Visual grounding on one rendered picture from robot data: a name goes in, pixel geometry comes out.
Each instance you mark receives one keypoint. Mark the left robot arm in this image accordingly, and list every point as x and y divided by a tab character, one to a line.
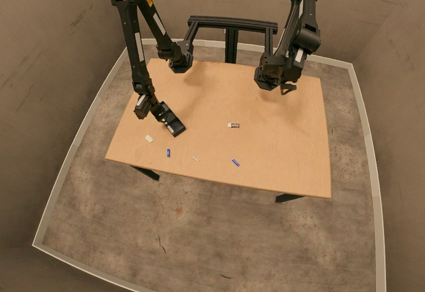
300	37

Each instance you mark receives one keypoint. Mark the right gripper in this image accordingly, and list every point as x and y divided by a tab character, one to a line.
161	109

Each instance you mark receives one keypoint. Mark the white domino with black pips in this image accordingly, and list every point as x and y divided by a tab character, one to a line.
149	138

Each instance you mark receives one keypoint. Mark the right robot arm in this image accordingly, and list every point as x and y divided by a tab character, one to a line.
142	83

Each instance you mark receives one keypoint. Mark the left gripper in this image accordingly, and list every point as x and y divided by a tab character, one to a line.
284	85

